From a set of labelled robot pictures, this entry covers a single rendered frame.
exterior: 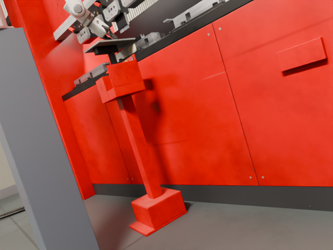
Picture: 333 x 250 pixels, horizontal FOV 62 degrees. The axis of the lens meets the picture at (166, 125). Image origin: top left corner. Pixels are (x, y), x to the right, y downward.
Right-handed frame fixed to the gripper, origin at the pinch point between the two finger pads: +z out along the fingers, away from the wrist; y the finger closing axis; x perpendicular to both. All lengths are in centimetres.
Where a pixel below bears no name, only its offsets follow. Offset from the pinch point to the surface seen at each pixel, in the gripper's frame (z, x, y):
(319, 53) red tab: 44, 20, -110
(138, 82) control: 17, 32, -38
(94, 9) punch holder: -18.0, -19.6, 17.1
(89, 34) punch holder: -10.9, -11.1, 34.3
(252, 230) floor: 74, 74, -80
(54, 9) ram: -42, -28, 69
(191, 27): 18, 7, -63
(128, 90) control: 15, 38, -38
